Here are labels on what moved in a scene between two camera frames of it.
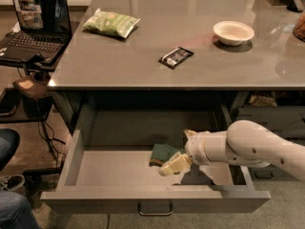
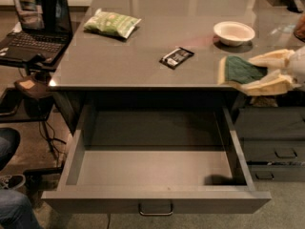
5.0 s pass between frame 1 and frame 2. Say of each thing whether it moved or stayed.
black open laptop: stayed
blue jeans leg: stayed
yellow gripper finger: moved
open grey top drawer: stayed
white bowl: stayed
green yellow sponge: moved
